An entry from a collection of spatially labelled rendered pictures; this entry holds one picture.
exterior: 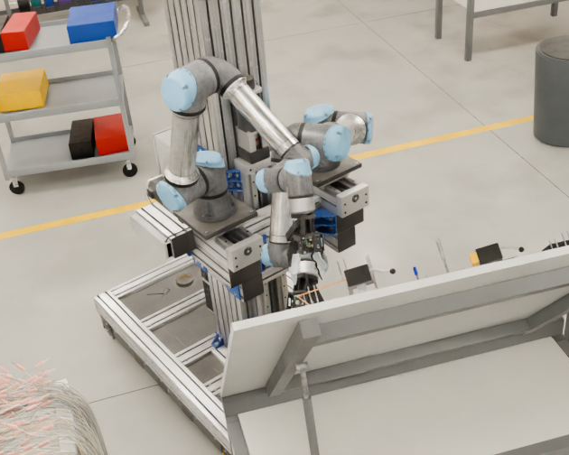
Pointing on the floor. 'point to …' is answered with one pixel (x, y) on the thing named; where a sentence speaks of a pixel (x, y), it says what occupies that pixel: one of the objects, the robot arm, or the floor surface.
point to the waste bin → (561, 91)
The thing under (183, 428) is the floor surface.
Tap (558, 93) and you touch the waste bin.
